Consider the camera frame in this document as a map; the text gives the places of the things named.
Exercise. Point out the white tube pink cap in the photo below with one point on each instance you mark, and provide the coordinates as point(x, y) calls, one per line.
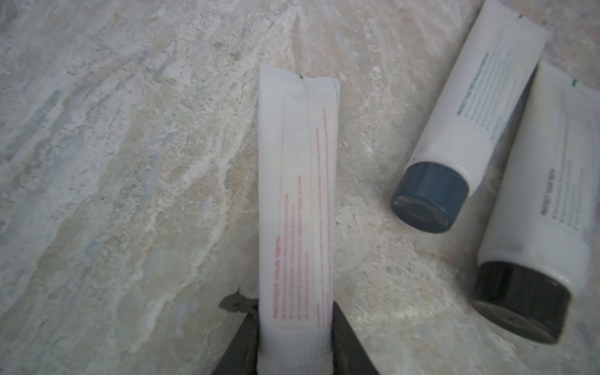
point(298, 144)

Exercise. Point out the white tube dark cap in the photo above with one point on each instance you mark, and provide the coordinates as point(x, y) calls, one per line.
point(536, 252)

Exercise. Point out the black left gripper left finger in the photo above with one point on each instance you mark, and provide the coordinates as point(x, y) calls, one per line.
point(240, 356)

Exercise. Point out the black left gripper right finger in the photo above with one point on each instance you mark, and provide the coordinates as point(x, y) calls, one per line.
point(350, 357)

